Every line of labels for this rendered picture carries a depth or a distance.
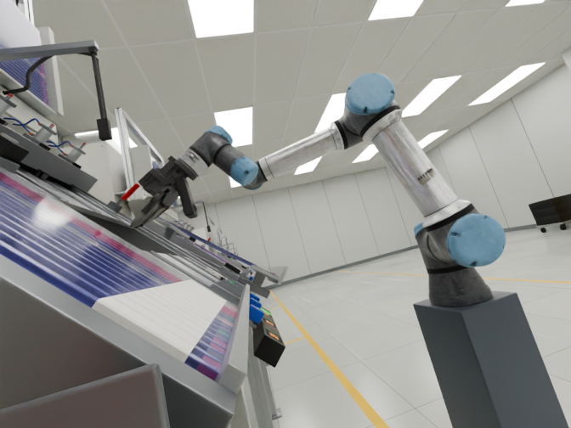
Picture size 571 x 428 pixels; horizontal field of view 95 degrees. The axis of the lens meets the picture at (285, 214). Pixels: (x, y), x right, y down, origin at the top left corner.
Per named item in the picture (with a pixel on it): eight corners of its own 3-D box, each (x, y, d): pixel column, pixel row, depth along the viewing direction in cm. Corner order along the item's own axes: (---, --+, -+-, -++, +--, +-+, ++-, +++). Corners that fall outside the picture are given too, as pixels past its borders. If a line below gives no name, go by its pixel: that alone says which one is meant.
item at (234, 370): (237, 307, 76) (250, 285, 78) (165, 529, 12) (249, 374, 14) (233, 306, 76) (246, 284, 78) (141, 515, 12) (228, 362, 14)
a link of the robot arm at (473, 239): (484, 250, 69) (369, 92, 79) (527, 250, 54) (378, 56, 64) (443, 273, 69) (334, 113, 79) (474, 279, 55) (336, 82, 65)
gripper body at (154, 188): (146, 191, 75) (177, 162, 78) (168, 211, 75) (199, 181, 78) (135, 183, 68) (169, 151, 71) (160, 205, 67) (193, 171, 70)
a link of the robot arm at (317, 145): (366, 111, 89) (238, 171, 94) (372, 92, 78) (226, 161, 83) (381, 141, 87) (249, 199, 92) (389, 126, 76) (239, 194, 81)
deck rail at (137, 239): (237, 306, 78) (248, 288, 79) (236, 307, 76) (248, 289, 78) (30, 183, 77) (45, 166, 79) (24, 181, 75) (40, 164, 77)
